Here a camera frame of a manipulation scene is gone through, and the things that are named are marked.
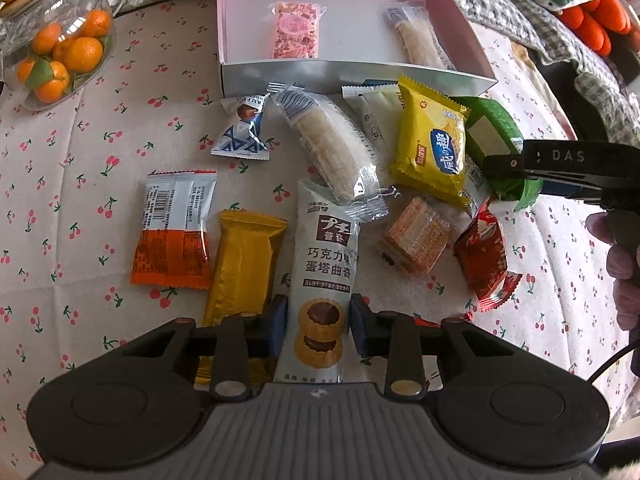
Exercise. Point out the pink nougat packet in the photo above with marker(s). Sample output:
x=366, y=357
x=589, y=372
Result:
x=296, y=30

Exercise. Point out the orange white snack packet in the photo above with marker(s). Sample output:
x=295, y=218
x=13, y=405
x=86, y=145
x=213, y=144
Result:
x=172, y=230

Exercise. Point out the cherry print tablecloth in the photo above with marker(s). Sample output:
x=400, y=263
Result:
x=75, y=195

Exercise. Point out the green snack packet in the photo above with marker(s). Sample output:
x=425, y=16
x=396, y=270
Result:
x=490, y=125

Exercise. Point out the blue white candy packet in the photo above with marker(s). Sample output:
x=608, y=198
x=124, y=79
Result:
x=240, y=135

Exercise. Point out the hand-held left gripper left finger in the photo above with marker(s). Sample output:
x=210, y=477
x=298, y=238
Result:
x=278, y=325

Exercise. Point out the clear orange wafer packet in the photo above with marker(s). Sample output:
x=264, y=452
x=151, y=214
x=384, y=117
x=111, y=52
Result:
x=417, y=235

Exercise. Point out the white chocolate tart cookie packet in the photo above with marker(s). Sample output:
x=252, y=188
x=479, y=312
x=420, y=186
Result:
x=325, y=260

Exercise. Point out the orange plush carrot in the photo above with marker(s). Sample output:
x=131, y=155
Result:
x=595, y=25

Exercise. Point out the cream white snack packet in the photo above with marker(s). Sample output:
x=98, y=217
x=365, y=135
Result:
x=372, y=120

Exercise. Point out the red candy packet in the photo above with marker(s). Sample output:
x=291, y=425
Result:
x=485, y=260

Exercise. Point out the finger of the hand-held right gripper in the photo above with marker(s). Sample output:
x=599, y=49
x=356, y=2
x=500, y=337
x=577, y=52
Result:
x=570, y=191
x=505, y=167

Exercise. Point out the clear rice cracker packet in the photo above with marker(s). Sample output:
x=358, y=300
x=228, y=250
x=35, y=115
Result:
x=420, y=40
x=330, y=150

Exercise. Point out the yellow snack packet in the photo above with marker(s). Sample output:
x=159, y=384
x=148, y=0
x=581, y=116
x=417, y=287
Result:
x=430, y=145

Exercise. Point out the person's right hand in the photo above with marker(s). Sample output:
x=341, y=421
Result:
x=625, y=275

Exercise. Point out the cluster of small oranges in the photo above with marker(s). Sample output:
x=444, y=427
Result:
x=82, y=52

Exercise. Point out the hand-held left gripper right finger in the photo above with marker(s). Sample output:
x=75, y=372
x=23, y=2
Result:
x=359, y=325

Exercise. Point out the gold snack packet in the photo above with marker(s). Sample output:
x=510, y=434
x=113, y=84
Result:
x=245, y=260

